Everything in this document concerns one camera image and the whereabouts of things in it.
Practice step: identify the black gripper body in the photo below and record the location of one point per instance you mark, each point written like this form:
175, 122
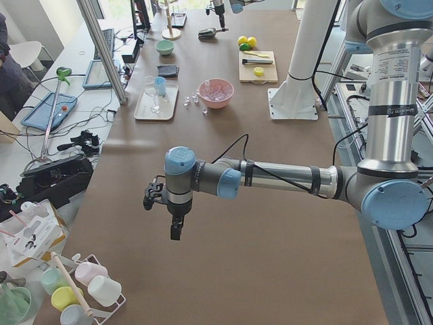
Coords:
178, 210
220, 9

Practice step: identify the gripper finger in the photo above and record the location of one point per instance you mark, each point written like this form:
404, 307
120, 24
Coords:
222, 20
176, 227

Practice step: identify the stainless steel ice scoop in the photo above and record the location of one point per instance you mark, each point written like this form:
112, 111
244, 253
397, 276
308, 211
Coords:
210, 33

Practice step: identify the pink bowl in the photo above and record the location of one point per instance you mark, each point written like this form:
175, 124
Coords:
212, 104

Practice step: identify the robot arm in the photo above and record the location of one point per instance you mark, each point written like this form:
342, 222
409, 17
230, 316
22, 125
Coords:
237, 6
383, 187

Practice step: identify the wooden cup stand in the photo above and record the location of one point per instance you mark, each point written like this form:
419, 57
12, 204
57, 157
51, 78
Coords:
169, 33

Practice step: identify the pile of clear ice cubes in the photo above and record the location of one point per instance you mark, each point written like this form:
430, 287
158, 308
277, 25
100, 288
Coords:
216, 92

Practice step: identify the light blue plastic cup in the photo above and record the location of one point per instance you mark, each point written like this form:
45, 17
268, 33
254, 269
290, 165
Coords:
160, 85

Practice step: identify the white cup on rack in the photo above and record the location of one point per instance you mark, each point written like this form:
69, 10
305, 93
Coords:
104, 290

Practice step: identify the pink cup on rack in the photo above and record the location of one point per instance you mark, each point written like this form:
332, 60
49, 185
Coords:
86, 271

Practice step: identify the white cup rack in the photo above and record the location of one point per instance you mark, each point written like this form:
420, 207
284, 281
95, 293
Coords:
99, 313

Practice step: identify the green cup on rack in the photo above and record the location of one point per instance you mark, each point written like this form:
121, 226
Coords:
52, 279

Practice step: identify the yellow cup on rack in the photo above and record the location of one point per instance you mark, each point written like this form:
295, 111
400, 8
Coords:
63, 297

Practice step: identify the grey cup on rack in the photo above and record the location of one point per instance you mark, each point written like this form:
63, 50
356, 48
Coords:
75, 315

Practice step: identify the upper yellow lemon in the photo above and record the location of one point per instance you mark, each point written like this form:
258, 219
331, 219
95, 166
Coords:
242, 39

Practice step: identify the yellow lemon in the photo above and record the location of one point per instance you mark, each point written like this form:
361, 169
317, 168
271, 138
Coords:
244, 47
242, 39

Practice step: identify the lower yellow lemon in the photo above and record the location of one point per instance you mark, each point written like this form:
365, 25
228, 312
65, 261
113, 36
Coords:
244, 47

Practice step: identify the yellow plastic knife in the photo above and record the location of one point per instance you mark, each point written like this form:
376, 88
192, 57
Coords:
252, 53

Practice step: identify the steel muddler black tip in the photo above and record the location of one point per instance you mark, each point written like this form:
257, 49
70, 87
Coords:
246, 61

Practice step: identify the bamboo cutting board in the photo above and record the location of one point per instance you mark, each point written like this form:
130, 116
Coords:
246, 72

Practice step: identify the mint green bowl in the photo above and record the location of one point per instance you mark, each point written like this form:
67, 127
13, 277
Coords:
165, 47

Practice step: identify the half lemon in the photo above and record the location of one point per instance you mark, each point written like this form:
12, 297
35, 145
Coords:
258, 71

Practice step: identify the folded grey cloth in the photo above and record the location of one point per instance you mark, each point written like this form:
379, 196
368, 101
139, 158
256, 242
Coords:
168, 71

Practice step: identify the clear wine glass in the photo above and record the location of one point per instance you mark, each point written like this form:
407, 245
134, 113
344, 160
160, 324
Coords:
151, 91

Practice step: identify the cream serving tray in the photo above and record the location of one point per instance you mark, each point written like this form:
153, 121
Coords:
166, 102

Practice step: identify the black bag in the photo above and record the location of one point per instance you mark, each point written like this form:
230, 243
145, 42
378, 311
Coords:
56, 181

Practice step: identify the white cardboard box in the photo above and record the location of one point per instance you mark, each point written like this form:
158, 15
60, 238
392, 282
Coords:
32, 234

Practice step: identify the green-tipped metal pole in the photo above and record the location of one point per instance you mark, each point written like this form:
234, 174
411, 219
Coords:
62, 74

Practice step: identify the green plastic basin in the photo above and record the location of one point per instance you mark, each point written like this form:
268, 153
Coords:
15, 304

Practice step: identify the aluminium frame post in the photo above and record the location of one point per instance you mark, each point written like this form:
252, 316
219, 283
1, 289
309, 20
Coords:
90, 18

